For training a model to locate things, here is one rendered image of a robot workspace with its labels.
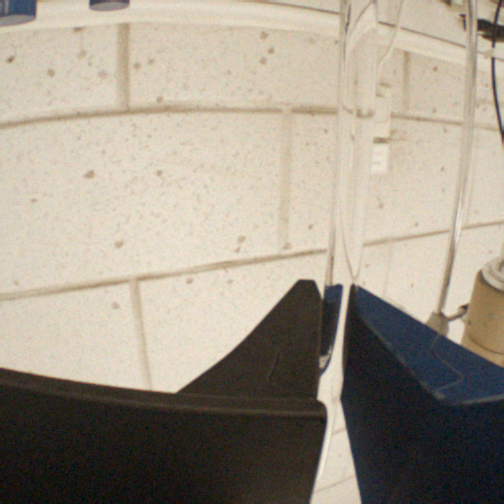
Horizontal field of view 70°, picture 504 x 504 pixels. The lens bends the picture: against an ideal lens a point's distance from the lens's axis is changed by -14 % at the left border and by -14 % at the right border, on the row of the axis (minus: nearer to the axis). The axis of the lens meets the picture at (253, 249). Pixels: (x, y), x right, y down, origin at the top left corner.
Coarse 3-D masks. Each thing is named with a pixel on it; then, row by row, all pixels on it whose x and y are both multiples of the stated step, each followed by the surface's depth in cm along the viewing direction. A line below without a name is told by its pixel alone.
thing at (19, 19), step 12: (0, 0) 24; (12, 0) 25; (24, 0) 25; (36, 0) 27; (0, 12) 25; (12, 12) 25; (24, 12) 26; (36, 12) 28; (0, 24) 27; (12, 24) 28
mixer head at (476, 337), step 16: (480, 272) 44; (496, 272) 41; (480, 288) 42; (496, 288) 40; (480, 304) 42; (496, 304) 39; (480, 320) 42; (496, 320) 40; (464, 336) 46; (480, 336) 42; (496, 336) 40; (480, 352) 42; (496, 352) 41
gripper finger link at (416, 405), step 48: (384, 336) 6; (432, 336) 6; (384, 384) 6; (432, 384) 4; (480, 384) 4; (384, 432) 6; (432, 432) 4; (480, 432) 3; (384, 480) 5; (432, 480) 4; (480, 480) 3
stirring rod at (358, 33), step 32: (352, 0) 5; (352, 32) 5; (352, 64) 5; (352, 96) 6; (352, 128) 6; (352, 160) 6; (352, 192) 6; (352, 224) 6; (352, 256) 7; (352, 288) 7; (352, 320) 7; (320, 384) 8
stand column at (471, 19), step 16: (464, 96) 44; (464, 112) 44; (464, 128) 45; (464, 144) 46; (464, 160) 46; (464, 176) 47; (464, 192) 47; (448, 240) 51; (448, 256) 51; (448, 272) 51; (448, 288) 52
